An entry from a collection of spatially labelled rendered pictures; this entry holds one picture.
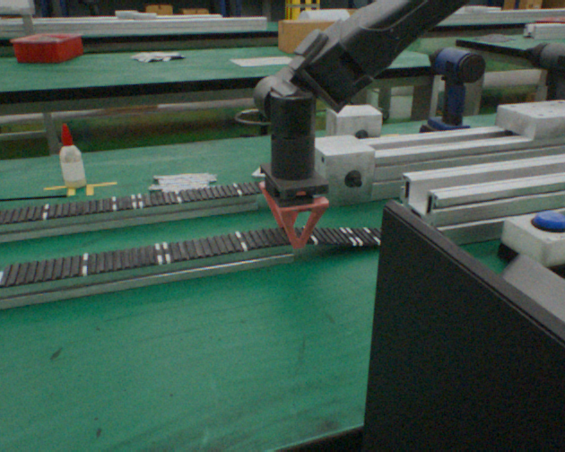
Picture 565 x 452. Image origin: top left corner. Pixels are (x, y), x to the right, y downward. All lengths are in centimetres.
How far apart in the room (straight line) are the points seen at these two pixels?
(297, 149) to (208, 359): 27
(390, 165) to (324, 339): 43
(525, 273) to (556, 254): 50
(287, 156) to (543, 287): 46
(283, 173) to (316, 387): 27
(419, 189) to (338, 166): 14
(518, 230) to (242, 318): 38
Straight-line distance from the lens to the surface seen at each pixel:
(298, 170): 65
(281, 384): 52
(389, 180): 93
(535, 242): 73
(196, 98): 221
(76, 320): 65
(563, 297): 22
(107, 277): 68
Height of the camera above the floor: 113
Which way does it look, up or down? 26 degrees down
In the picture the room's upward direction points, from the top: straight up
